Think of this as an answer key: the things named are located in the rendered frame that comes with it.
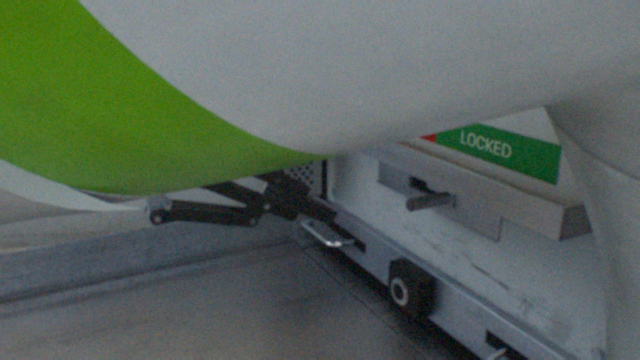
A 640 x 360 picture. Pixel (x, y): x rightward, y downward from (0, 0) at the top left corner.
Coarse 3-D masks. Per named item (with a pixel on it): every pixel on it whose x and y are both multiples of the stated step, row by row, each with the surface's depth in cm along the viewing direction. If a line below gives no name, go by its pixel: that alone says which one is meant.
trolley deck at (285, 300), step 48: (144, 288) 74; (192, 288) 74; (240, 288) 74; (288, 288) 74; (336, 288) 74; (0, 336) 63; (48, 336) 63; (96, 336) 64; (144, 336) 64; (192, 336) 64; (240, 336) 64; (288, 336) 64; (336, 336) 64; (384, 336) 64
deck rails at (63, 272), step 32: (192, 224) 79; (288, 224) 87; (0, 256) 68; (32, 256) 70; (64, 256) 72; (96, 256) 74; (128, 256) 76; (160, 256) 78; (192, 256) 81; (224, 256) 82; (256, 256) 82; (0, 288) 70; (32, 288) 71; (64, 288) 73; (96, 288) 73
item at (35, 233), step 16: (176, 192) 91; (192, 192) 92; (208, 192) 92; (144, 208) 91; (16, 224) 89; (32, 224) 89; (48, 224) 90; (64, 224) 90; (80, 224) 91; (96, 224) 91; (112, 224) 91; (128, 224) 92; (144, 224) 92; (0, 240) 87; (16, 240) 87; (32, 240) 87; (48, 240) 88; (64, 240) 88
